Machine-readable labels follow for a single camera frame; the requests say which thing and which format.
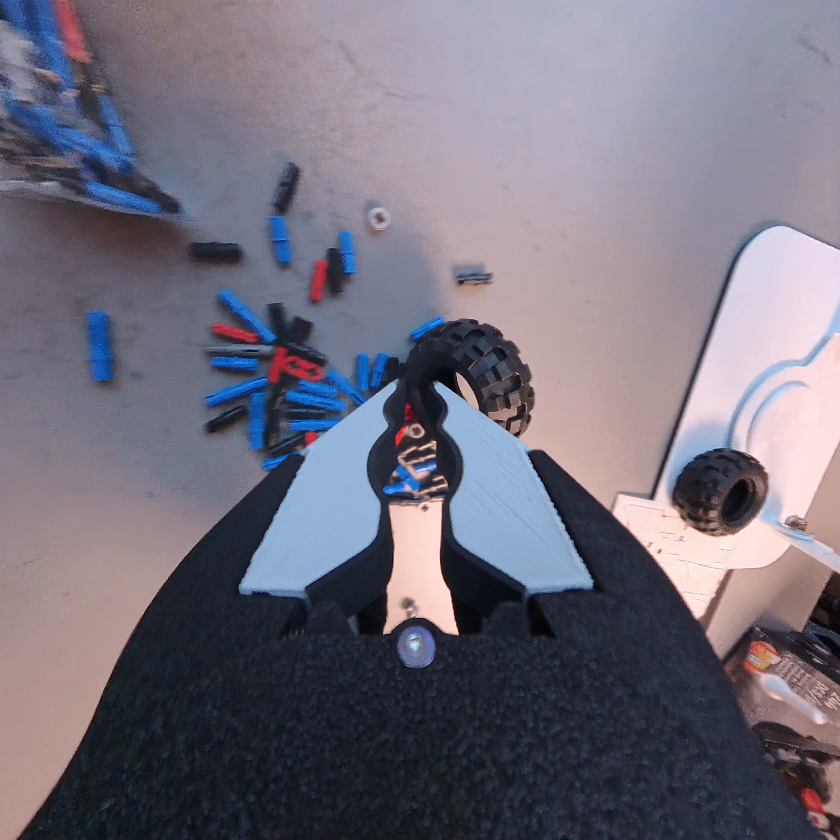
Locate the blue toy pin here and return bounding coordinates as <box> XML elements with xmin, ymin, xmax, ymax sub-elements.
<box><xmin>87</xmin><ymin>310</ymin><xmax>116</xmax><ymax>384</ymax></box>

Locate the toy truck set box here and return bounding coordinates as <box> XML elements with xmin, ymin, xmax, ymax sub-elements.
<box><xmin>722</xmin><ymin>578</ymin><xmax>840</xmax><ymax>821</ymax></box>

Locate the grey desk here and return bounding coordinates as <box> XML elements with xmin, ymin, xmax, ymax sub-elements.
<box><xmin>0</xmin><ymin>0</ymin><xmax>840</xmax><ymax>815</ymax></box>

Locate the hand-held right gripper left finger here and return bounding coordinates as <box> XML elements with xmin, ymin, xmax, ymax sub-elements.
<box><xmin>239</xmin><ymin>381</ymin><xmax>410</xmax><ymax>599</ymax></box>

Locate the black toy tyre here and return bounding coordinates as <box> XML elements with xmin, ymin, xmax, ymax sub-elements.
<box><xmin>407</xmin><ymin>319</ymin><xmax>536</xmax><ymax>441</ymax></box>
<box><xmin>674</xmin><ymin>448</ymin><xmax>770</xmax><ymax>536</ymax></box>

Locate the white sticker sheet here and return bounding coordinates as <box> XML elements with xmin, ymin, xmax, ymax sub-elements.
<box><xmin>612</xmin><ymin>493</ymin><xmax>739</xmax><ymax>624</ymax></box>

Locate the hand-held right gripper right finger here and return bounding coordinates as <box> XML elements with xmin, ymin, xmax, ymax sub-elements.
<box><xmin>434</xmin><ymin>382</ymin><xmax>595</xmax><ymax>595</ymax></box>

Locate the large pile of toy pins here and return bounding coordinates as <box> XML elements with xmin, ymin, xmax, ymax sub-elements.
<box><xmin>188</xmin><ymin>161</ymin><xmax>454</xmax><ymax>502</ymax></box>

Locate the clear plastic bag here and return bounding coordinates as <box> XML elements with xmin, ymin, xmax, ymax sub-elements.
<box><xmin>0</xmin><ymin>0</ymin><xmax>185</xmax><ymax>219</ymax></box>

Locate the small cluster of toy pins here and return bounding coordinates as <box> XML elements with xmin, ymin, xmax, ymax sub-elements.
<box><xmin>0</xmin><ymin>0</ymin><xmax>179</xmax><ymax>215</ymax></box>

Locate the white desk lamp stand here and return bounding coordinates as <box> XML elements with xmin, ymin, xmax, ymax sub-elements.
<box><xmin>657</xmin><ymin>224</ymin><xmax>840</xmax><ymax>573</ymax></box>

